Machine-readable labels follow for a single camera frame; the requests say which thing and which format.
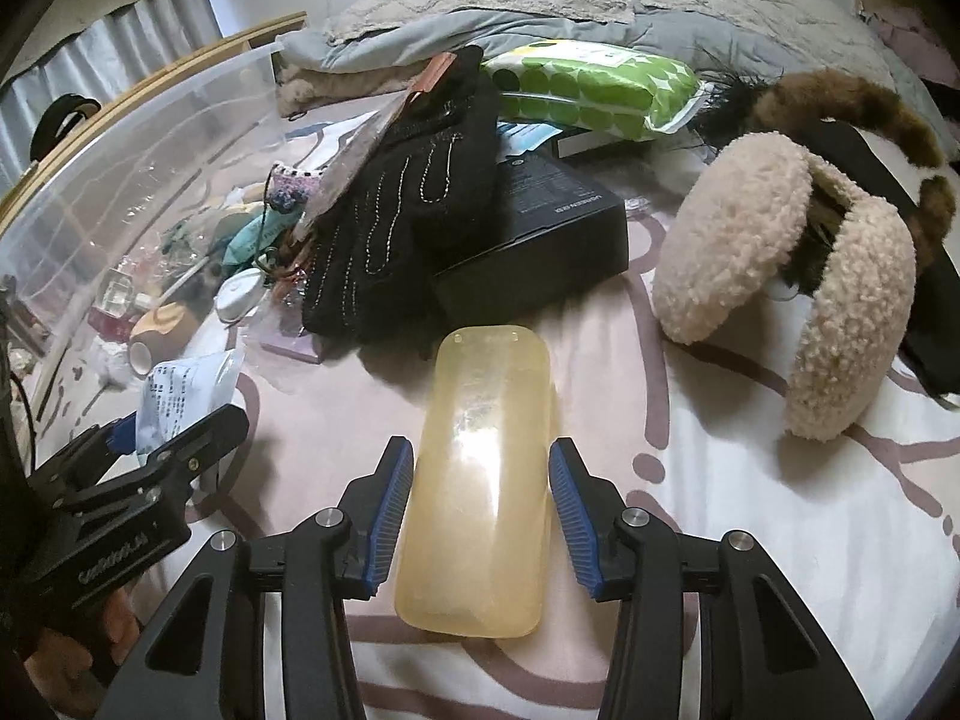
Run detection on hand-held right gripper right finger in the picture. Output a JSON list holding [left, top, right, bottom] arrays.
[[547, 436, 875, 720]]

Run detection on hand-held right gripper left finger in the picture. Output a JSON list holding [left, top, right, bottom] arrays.
[[97, 435, 416, 720]]

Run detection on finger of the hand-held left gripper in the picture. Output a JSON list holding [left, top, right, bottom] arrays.
[[139, 403, 250, 511], [26, 416, 143, 500]]

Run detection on white printed plastic packet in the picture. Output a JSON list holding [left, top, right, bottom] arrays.
[[135, 351, 247, 455]]

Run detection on yellowed translucent phone case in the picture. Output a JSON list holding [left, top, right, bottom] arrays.
[[394, 324, 557, 638]]

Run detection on clear plastic storage bin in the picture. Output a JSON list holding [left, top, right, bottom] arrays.
[[0, 41, 301, 361]]

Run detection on person's left hand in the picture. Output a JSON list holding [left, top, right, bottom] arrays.
[[22, 592, 140, 698]]

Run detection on crumpled white plastic bag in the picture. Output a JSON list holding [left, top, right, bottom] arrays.
[[94, 345, 137, 391]]

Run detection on round wooden box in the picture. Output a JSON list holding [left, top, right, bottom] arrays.
[[129, 300, 200, 350]]

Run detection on purple card packet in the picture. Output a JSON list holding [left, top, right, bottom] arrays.
[[262, 330, 327, 362]]

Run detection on white rounded gadget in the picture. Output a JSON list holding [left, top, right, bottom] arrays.
[[216, 270, 265, 325]]

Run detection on teal cloth pouch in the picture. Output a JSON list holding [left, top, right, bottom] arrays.
[[223, 214, 301, 267]]

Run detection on purple knitted pouch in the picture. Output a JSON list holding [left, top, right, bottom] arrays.
[[266, 163, 323, 211]]

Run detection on black cardboard box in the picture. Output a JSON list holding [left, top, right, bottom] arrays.
[[433, 150, 629, 323]]

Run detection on black knit glove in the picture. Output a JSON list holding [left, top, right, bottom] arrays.
[[300, 45, 503, 346]]

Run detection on beige fleece earmuffs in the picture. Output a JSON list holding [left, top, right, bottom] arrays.
[[651, 131, 917, 442]]

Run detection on black headband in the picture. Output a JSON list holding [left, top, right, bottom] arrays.
[[30, 92, 102, 158]]

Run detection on thin black box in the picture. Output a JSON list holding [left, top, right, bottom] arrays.
[[551, 127, 653, 160]]

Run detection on beige folded blanket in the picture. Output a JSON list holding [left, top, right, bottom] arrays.
[[277, 64, 421, 117]]

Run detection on light blue printed card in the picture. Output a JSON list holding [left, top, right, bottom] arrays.
[[499, 124, 557, 156]]

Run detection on grey curtain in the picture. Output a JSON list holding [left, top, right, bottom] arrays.
[[0, 0, 226, 181]]

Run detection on green dotted packet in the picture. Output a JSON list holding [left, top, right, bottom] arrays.
[[480, 40, 710, 142]]

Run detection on black feather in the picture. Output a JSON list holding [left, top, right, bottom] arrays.
[[690, 71, 773, 143]]

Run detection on grey blanket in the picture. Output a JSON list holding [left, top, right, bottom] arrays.
[[277, 11, 901, 91]]

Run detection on brown fur earmuffs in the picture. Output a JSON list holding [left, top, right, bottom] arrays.
[[750, 67, 960, 271]]

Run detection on pink quilt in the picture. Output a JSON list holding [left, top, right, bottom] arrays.
[[881, 4, 960, 95]]

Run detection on wooden bed rail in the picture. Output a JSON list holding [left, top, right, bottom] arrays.
[[0, 11, 308, 241]]

